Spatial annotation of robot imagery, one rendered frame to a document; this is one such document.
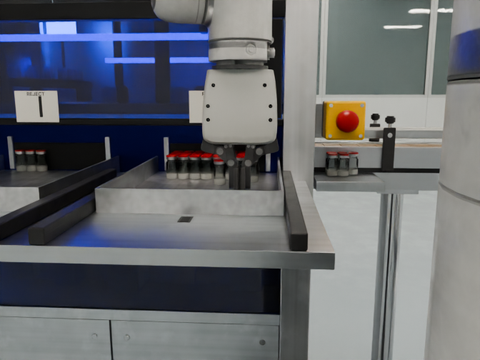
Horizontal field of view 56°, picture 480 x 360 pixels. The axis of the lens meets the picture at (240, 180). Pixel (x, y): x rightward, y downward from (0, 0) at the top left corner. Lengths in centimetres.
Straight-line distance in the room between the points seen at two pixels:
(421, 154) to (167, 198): 59
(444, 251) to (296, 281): 77
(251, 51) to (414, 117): 518
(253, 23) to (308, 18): 29
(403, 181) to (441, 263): 85
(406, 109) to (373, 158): 470
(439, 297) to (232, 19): 47
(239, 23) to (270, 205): 24
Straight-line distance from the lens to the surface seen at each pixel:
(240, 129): 60
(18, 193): 70
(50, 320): 107
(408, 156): 101
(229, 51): 58
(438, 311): 17
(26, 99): 97
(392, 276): 112
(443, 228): 17
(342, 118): 83
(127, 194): 64
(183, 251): 49
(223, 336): 99
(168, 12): 59
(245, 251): 48
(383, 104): 561
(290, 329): 97
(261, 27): 59
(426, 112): 575
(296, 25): 86
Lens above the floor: 104
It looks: 11 degrees down
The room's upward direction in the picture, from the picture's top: straight up
